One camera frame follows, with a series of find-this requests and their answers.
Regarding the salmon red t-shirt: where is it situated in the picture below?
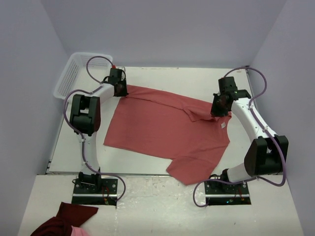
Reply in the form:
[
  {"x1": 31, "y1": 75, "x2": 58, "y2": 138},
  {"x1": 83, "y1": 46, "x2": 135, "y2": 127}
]
[{"x1": 104, "y1": 85, "x2": 232, "y2": 185}]

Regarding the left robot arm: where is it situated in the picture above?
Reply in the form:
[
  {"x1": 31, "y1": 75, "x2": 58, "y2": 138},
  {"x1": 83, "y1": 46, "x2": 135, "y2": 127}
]
[{"x1": 66, "y1": 68, "x2": 128, "y2": 193}]

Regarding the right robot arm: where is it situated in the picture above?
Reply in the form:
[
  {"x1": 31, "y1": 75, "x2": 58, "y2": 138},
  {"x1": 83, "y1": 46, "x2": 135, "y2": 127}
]
[{"x1": 211, "y1": 77, "x2": 288, "y2": 193}]

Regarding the white plastic laundry basket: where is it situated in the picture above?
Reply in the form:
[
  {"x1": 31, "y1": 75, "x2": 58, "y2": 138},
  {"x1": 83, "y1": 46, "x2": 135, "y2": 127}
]
[{"x1": 53, "y1": 52, "x2": 113, "y2": 100}]

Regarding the dark maroon t-shirt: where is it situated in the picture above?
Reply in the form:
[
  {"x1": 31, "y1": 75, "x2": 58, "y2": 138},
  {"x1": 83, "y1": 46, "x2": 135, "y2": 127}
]
[{"x1": 31, "y1": 202, "x2": 98, "y2": 236}]

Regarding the pink cloth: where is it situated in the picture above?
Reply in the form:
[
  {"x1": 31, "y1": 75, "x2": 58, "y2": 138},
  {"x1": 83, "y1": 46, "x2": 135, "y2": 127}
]
[{"x1": 70, "y1": 226, "x2": 90, "y2": 236}]

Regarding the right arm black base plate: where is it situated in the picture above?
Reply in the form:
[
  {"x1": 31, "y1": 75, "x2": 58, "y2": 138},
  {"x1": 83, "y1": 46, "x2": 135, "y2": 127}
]
[{"x1": 205, "y1": 181, "x2": 252, "y2": 206}]

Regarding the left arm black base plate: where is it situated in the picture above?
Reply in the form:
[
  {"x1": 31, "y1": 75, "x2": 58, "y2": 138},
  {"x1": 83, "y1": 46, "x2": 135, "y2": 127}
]
[{"x1": 71, "y1": 175, "x2": 118, "y2": 207}]

